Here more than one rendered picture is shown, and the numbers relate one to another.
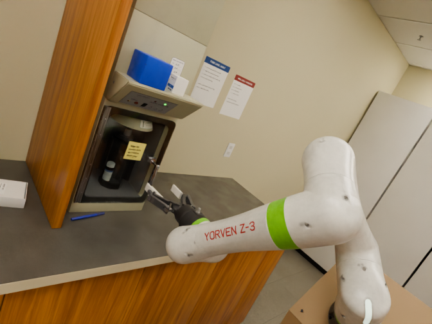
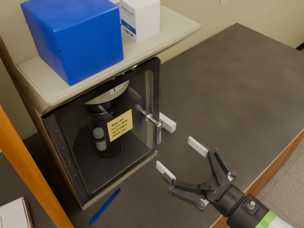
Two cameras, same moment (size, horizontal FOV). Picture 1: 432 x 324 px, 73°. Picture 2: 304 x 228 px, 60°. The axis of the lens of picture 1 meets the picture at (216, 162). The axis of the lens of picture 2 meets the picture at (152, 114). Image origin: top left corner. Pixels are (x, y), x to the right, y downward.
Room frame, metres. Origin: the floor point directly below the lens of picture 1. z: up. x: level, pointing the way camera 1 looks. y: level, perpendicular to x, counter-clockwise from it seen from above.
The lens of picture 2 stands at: (0.65, 0.18, 1.76)
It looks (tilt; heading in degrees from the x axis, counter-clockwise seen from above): 47 degrees down; 7
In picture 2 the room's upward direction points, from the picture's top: straight up
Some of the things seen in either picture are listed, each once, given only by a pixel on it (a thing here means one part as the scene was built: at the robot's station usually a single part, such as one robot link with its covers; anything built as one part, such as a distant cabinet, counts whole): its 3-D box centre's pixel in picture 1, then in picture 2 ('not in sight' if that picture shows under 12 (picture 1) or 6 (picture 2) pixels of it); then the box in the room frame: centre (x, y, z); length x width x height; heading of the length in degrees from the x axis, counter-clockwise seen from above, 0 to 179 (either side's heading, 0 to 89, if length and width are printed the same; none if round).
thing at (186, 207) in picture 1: (182, 211); (221, 193); (0.97, 0.04, 1.14); 0.09 x 0.08 x 0.07; 48
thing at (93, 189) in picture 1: (128, 160); (117, 137); (1.08, 0.32, 1.19); 0.30 x 0.01 x 0.40; 138
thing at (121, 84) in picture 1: (157, 101); (119, 65); (1.04, 0.28, 1.46); 0.32 x 0.11 x 0.10; 138
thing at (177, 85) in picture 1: (177, 85); (140, 16); (1.08, 0.25, 1.54); 0.05 x 0.05 x 0.06; 42
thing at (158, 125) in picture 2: (152, 171); (154, 129); (1.14, 0.23, 1.17); 0.05 x 0.03 x 0.10; 48
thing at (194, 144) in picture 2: (176, 191); (197, 146); (1.11, 0.10, 1.14); 0.07 x 0.01 x 0.03; 48
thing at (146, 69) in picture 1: (150, 70); (75, 33); (0.99, 0.33, 1.56); 0.10 x 0.10 x 0.09; 48
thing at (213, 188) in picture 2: (164, 202); (192, 187); (0.98, 0.11, 1.14); 0.11 x 0.01 x 0.04; 86
